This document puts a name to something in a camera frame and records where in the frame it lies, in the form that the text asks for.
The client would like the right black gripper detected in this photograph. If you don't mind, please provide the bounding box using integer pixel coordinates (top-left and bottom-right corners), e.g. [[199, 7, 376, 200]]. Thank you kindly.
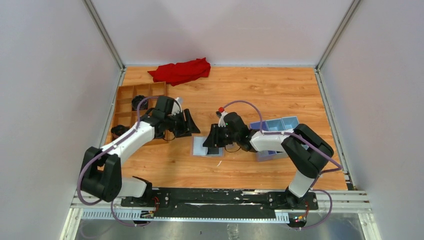
[[203, 124, 240, 148]]

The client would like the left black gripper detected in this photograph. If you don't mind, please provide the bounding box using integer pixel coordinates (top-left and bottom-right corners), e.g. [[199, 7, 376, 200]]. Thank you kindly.
[[164, 108, 200, 138]]

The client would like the blue plastic box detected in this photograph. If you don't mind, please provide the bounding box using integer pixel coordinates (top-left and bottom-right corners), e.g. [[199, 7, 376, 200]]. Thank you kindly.
[[256, 116, 299, 162]]

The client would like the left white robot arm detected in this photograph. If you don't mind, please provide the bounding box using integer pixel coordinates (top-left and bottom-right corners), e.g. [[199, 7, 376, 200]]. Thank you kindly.
[[76, 95, 201, 207]]

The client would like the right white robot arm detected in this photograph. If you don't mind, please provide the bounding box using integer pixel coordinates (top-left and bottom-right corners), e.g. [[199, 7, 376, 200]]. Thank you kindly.
[[203, 108, 335, 209]]

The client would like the red cloth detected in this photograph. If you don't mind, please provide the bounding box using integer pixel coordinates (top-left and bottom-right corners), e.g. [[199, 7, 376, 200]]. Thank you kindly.
[[148, 57, 211, 87]]

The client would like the black round part upper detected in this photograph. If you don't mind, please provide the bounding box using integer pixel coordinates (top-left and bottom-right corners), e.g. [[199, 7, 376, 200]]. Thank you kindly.
[[131, 95, 149, 111]]

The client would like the black round part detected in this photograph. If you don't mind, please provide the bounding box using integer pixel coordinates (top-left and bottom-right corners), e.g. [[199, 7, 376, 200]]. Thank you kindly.
[[110, 124, 130, 141], [131, 95, 149, 111]]

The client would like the brown compartment tray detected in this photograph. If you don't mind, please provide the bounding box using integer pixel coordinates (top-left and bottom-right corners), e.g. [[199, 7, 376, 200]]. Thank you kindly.
[[110, 81, 170, 147]]

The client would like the black round part lower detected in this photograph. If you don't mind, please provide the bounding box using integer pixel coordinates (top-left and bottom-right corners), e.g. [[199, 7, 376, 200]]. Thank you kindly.
[[110, 124, 130, 141]]

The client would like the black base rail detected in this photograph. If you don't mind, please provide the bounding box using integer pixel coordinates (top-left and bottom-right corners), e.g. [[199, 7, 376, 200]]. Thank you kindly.
[[120, 187, 319, 220]]

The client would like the aluminium frame rail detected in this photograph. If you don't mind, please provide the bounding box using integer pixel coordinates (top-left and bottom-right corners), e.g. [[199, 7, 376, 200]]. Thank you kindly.
[[60, 187, 381, 240]]

